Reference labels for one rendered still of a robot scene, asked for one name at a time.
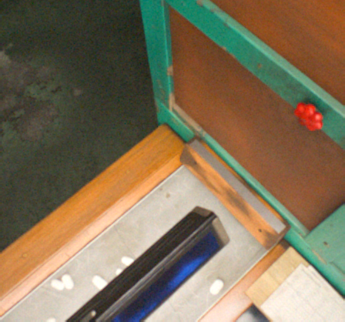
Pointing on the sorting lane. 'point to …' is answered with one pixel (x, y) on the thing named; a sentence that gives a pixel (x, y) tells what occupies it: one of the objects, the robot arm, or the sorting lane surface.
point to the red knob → (309, 116)
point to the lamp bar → (159, 270)
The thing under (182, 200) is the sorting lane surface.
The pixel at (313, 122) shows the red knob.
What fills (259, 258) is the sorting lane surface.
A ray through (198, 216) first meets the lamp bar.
